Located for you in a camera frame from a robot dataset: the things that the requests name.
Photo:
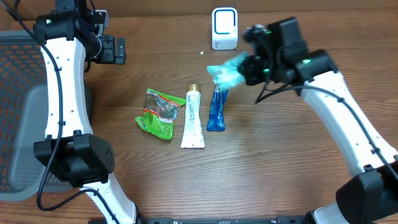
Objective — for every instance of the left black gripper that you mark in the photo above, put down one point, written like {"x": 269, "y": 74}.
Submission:
{"x": 109, "y": 56}

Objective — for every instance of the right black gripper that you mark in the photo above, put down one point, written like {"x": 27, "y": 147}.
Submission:
{"x": 246, "y": 67}

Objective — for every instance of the teal tissue packet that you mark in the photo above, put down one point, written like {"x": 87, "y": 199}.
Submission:
{"x": 227, "y": 76}

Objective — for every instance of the blue snack packet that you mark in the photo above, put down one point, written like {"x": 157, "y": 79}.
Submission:
{"x": 216, "y": 116}

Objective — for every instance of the green snack packet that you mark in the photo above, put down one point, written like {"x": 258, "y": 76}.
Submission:
{"x": 159, "y": 113}

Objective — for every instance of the white tube gold cap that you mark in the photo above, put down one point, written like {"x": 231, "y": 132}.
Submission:
{"x": 193, "y": 131}

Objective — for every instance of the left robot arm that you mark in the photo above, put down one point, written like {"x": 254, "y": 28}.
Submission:
{"x": 71, "y": 38}

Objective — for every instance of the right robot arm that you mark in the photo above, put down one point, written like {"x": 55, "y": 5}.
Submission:
{"x": 281, "y": 56}

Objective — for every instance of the white barcode scanner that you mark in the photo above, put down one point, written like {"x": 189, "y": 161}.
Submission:
{"x": 224, "y": 28}

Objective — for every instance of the grey plastic basket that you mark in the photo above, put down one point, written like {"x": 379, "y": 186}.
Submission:
{"x": 35, "y": 95}

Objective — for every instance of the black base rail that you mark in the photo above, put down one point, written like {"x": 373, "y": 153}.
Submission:
{"x": 277, "y": 220}

